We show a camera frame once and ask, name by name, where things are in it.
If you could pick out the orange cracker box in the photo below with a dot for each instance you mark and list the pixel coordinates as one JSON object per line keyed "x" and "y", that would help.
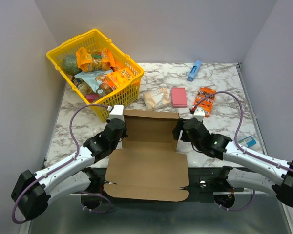
{"x": 119, "y": 78}

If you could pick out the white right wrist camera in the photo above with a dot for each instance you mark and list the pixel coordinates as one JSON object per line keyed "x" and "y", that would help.
{"x": 198, "y": 113}

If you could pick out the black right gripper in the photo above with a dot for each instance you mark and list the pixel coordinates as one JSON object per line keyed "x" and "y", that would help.
{"x": 178, "y": 129}

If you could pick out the beige tissue pack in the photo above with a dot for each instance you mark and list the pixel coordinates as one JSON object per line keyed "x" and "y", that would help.
{"x": 156, "y": 99}

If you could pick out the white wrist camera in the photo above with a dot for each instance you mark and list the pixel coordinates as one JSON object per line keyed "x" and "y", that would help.
{"x": 198, "y": 113}
{"x": 116, "y": 112}

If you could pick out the brown cardboard box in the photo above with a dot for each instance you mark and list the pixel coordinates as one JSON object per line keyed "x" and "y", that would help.
{"x": 148, "y": 167}

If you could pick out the blue narrow box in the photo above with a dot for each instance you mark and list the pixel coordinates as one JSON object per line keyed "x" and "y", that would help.
{"x": 194, "y": 71}

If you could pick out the blue white toothpaste box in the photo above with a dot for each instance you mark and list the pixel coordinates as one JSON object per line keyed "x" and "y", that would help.
{"x": 247, "y": 141}

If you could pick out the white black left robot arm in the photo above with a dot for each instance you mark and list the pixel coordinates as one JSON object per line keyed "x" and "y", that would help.
{"x": 33, "y": 192}

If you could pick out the green round vegetable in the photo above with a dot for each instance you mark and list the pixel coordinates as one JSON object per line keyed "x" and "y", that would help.
{"x": 69, "y": 64}

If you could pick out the pink small box in basket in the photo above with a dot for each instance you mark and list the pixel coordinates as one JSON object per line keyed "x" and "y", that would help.
{"x": 91, "y": 98}

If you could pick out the pink flat box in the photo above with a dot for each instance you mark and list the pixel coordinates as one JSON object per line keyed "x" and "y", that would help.
{"x": 178, "y": 97}

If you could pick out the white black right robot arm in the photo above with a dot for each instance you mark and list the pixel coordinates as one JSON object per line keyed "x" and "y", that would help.
{"x": 262, "y": 173}

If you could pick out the orange snack bag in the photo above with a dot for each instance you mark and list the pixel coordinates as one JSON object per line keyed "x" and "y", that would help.
{"x": 97, "y": 59}

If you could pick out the orange printed box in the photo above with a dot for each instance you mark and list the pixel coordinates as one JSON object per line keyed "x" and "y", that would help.
{"x": 207, "y": 104}

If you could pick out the light blue bread bag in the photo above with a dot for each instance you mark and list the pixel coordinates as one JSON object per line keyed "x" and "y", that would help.
{"x": 96, "y": 80}

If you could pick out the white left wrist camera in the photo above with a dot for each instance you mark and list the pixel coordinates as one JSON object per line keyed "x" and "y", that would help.
{"x": 116, "y": 112}

